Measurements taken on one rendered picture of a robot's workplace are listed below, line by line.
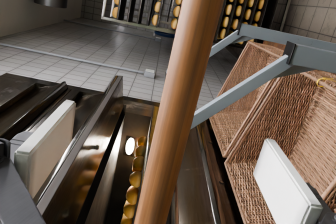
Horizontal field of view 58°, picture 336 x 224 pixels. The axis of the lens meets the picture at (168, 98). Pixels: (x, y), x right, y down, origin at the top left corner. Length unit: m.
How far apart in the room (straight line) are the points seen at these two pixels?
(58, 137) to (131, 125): 1.72
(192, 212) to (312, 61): 0.62
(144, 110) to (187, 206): 0.91
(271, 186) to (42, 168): 0.13
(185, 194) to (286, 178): 0.96
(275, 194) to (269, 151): 0.03
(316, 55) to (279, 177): 0.51
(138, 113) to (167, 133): 1.62
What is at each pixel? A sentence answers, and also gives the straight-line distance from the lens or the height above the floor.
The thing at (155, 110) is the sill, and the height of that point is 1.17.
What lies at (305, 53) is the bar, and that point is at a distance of 0.68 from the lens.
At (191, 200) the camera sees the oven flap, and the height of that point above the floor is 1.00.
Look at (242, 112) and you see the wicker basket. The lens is 1.86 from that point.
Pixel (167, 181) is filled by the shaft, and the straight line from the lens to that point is 0.27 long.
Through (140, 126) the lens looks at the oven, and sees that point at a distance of 1.90.
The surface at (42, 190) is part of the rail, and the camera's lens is 0.82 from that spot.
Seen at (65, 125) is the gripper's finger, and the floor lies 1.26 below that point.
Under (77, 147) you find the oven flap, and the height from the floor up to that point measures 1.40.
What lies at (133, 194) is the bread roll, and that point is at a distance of 1.49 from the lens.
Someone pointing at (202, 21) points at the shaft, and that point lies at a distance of 0.23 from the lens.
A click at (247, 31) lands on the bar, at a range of 1.13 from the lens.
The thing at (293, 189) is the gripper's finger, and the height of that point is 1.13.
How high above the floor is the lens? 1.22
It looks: 4 degrees down
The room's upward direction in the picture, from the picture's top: 79 degrees counter-clockwise
